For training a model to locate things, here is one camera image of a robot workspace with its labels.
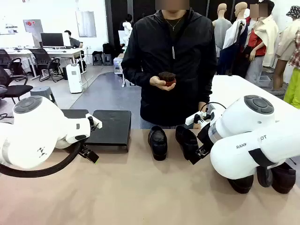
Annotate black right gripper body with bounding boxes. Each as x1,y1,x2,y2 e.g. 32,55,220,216
197,123,214,150

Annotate black leather shoe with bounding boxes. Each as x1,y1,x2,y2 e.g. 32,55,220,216
175,125,200,161
147,125,168,162
270,162,297,194
227,173,255,194

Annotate red shoe brush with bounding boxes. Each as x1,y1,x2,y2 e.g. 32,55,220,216
157,71,177,87

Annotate person's right forearm black sleeve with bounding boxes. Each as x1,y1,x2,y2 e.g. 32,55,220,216
121,67,153,87

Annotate person's left forearm black sleeve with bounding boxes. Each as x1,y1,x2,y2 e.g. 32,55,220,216
196,67,218,111

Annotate black metal shoe stand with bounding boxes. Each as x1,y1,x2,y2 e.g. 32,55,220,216
60,109,89,119
84,109,132,152

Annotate person's right hand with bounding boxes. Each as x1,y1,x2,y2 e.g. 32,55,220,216
149,75,177,91

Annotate white folding table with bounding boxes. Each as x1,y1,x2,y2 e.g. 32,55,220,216
208,75,300,111

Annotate white air purifier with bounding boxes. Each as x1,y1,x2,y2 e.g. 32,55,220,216
66,63,83,94

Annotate grey plastic stool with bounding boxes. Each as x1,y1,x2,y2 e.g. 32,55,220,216
30,86,58,106

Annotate plastic floor basket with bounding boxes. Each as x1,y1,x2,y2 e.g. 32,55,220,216
257,74,273,88

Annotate person in black jacket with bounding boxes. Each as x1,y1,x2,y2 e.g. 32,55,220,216
120,8,218,126

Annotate computer tower with lights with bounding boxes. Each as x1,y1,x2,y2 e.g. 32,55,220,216
113,57,124,75

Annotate black office chair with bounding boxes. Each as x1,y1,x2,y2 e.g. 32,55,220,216
30,48,63,83
0,66,34,105
0,48,24,76

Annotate neon yellow trousers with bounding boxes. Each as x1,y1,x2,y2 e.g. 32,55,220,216
283,67,300,106

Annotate white office desk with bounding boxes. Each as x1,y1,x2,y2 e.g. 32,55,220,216
0,47,85,78

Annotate black backpack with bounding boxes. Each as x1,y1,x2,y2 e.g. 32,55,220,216
102,42,115,56

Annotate mannequin with white navy garment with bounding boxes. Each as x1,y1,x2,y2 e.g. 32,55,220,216
222,1,249,75

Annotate mannequin with grey top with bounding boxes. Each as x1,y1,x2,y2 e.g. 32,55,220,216
211,3,233,58

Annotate seated man at desk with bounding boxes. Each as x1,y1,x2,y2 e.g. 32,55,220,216
64,30,84,50

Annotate mannequin with red top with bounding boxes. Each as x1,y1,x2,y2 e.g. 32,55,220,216
245,1,279,82

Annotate black computer monitor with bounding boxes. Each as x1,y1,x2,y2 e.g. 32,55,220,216
40,32,65,49

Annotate white monitor backs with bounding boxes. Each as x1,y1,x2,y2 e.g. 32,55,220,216
0,32,35,49

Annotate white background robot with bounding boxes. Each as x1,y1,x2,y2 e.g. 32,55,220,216
118,21,134,51

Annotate poster with red circle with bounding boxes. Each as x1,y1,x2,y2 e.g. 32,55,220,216
22,19,44,40

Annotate background person dark clothes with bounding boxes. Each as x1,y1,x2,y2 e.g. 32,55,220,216
119,13,135,47

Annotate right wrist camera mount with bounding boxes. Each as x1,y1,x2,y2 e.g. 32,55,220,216
185,111,211,125

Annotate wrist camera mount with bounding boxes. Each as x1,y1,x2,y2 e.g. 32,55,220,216
185,111,211,125
85,113,103,132

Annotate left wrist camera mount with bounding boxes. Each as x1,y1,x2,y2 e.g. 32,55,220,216
85,113,103,132

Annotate thin black camera cable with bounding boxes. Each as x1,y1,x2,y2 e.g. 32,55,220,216
198,102,227,113

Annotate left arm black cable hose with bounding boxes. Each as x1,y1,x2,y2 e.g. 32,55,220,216
0,140,83,178

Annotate silver cross necklace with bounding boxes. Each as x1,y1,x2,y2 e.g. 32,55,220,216
165,15,184,31

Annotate grey wall panel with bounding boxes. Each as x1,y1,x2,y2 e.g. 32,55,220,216
75,10,97,38

